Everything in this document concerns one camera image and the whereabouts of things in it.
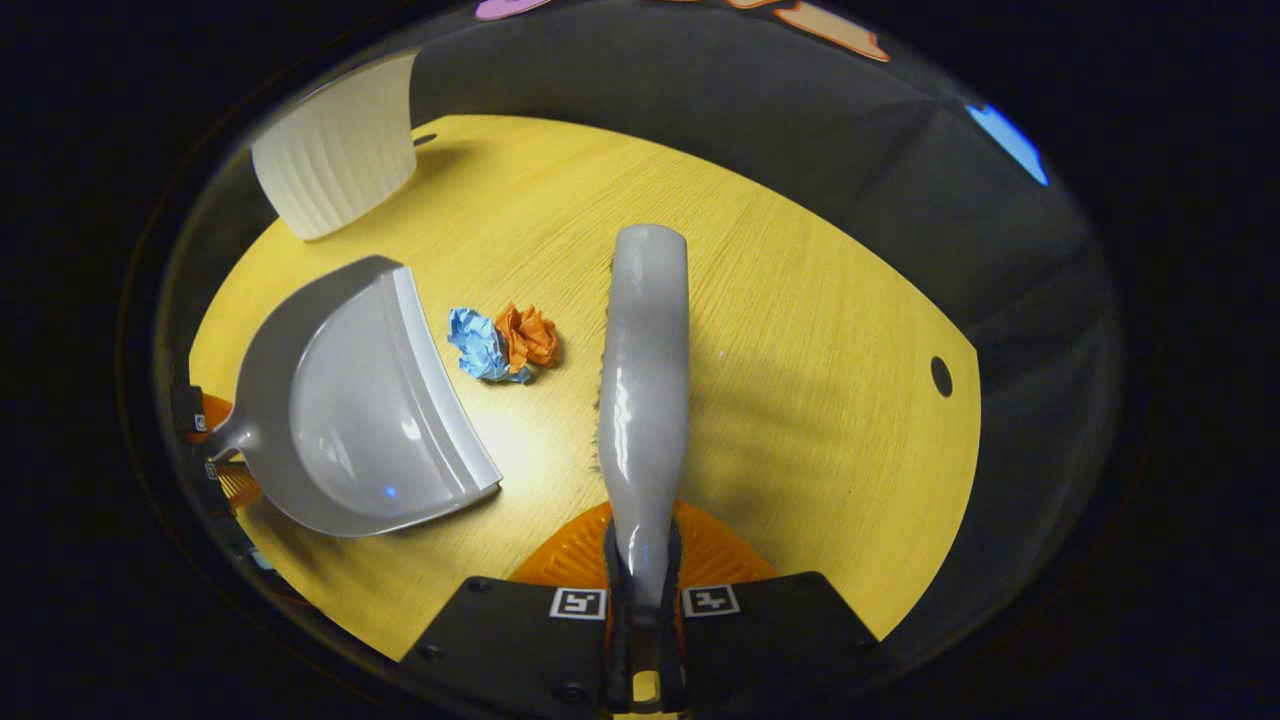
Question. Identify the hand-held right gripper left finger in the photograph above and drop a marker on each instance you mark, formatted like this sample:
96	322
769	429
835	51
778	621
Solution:
615	650

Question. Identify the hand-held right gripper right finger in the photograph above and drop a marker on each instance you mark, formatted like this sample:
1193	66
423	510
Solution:
672	650

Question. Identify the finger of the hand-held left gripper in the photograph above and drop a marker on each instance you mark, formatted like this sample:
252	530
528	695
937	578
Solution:
188	410
238	487

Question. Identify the grey plastic dustpan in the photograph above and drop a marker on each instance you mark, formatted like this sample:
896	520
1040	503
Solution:
370	420

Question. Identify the small grey broom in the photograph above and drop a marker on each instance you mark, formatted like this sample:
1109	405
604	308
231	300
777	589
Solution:
645	400

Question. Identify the blue paper ball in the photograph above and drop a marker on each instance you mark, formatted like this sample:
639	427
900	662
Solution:
480	345

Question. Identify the white ribbed garbage bin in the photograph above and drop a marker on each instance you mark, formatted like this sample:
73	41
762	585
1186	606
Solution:
335	150

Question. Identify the orange paper ball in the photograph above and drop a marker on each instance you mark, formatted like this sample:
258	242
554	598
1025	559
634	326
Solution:
528	335

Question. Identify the wooden desktop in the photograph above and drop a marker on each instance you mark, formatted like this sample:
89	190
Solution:
800	400

